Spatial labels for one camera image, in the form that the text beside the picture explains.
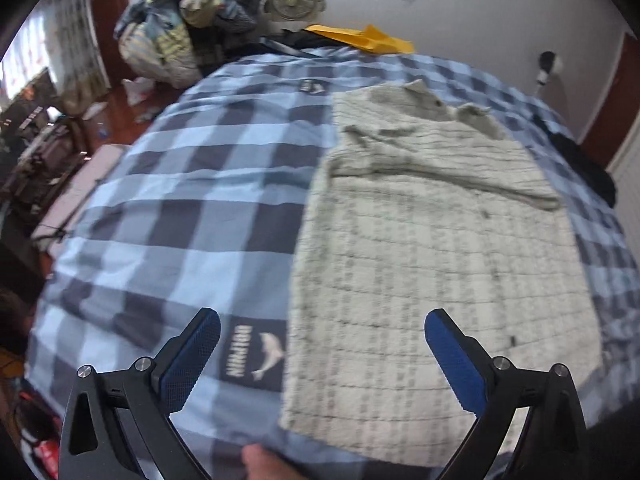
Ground yellow cloth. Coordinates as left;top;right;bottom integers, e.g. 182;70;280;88
305;24;416;55

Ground pile of bedding and clothes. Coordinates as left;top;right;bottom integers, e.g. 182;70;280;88
114;0;266;92

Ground white plastic bag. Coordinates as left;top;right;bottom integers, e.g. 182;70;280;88
122;77;157;107

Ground pale pink cushion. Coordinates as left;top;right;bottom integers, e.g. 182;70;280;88
30;145;132;256

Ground beige box fan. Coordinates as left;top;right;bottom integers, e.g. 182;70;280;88
266;0;326;23

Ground dark wooden rack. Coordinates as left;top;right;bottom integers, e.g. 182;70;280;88
0;70;101;211

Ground white wall camera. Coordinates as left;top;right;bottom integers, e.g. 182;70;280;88
536;51;565;97

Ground blue checked blanket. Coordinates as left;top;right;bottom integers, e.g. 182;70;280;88
25;45;640;480

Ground cream plaid jacket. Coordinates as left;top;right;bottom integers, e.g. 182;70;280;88
277;80;603;468

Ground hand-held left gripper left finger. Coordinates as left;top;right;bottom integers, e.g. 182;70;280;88
59;307;222;480

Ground patterned curtain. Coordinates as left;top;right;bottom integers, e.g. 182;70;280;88
25;0;111;111

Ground dark clothes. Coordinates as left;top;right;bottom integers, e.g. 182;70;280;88
200;29;361;68

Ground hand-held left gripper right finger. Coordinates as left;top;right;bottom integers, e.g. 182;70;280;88
424;309;588;480

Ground black cloth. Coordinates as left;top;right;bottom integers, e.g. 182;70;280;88
532;115;617;208

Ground person's left hand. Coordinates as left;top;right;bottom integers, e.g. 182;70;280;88
241;444;303;480

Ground red-brown door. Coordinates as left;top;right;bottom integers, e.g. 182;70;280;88
90;0;132;92
575;30;640;171

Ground white slatted panel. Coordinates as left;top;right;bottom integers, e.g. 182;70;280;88
607;135;640;221

